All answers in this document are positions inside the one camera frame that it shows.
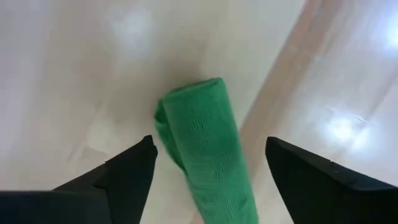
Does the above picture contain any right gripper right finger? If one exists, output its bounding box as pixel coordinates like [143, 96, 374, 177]
[265, 136, 398, 224]

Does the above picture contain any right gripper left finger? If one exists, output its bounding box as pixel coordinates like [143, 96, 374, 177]
[0, 134, 159, 224]

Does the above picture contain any green elastic bandage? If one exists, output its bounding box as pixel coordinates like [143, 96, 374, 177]
[154, 77, 261, 224]

